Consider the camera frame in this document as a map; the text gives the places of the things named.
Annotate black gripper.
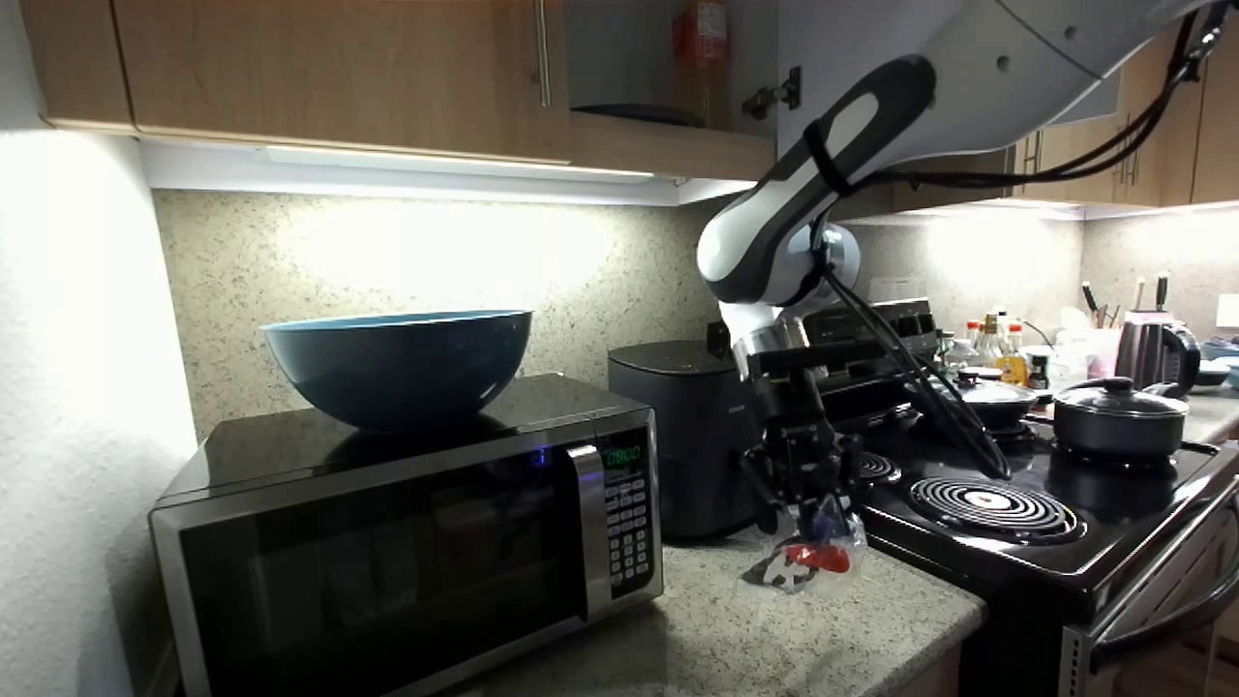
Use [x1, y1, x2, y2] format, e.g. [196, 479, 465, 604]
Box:
[744, 365, 860, 543]

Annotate clear plastic bag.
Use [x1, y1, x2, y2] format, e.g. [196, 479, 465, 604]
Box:
[744, 507, 863, 592]

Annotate metal cabinet hinge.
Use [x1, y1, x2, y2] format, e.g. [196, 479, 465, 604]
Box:
[738, 62, 809, 124]

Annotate open cabinet door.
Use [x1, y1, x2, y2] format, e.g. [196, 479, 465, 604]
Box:
[770, 0, 991, 174]

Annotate under-cabinet light strip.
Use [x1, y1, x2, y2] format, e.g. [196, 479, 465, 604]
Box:
[134, 131, 758, 213]

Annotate closed wooden cabinet door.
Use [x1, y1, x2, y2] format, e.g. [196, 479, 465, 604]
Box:
[108, 0, 562, 161]

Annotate black air fryer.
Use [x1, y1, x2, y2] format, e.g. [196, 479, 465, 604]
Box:
[606, 337, 770, 547]

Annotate yellow condiment bottle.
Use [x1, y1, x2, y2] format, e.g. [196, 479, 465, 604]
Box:
[996, 337, 1038, 393]

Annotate black electric stove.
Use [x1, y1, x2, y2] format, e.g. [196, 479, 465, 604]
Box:
[797, 298, 1239, 697]

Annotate white countertop container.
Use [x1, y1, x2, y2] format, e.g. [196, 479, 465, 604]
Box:
[1051, 307, 1122, 393]

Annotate black pot with lid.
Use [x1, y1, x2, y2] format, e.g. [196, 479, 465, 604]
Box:
[1051, 370, 1192, 470]

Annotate steel microwave oven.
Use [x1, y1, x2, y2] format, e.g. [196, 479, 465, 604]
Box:
[148, 370, 670, 697]

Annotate dark blue bowl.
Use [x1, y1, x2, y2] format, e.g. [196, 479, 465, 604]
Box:
[260, 307, 540, 439]

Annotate bottle with red label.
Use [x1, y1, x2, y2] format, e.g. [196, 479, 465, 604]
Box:
[670, 0, 738, 131]

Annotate wooden side cabinets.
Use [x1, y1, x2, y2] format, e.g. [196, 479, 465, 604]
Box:
[1010, 32, 1239, 213]

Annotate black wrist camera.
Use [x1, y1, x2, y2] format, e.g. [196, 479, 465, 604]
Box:
[734, 316, 834, 378]

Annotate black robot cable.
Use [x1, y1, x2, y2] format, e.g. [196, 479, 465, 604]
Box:
[801, 0, 1239, 482]

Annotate wooden wall cabinet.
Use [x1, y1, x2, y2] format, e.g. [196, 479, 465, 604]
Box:
[16, 0, 783, 187]

